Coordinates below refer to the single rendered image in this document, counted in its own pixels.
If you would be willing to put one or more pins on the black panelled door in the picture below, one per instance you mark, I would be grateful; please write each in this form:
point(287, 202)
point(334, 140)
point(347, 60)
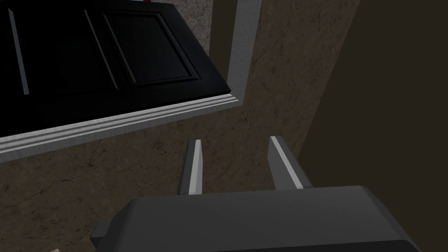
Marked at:
point(105, 70)

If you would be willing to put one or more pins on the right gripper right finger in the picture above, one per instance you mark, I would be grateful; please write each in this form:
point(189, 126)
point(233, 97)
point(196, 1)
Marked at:
point(286, 168)

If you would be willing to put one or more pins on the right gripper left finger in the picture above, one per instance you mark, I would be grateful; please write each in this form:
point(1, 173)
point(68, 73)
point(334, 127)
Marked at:
point(193, 171)

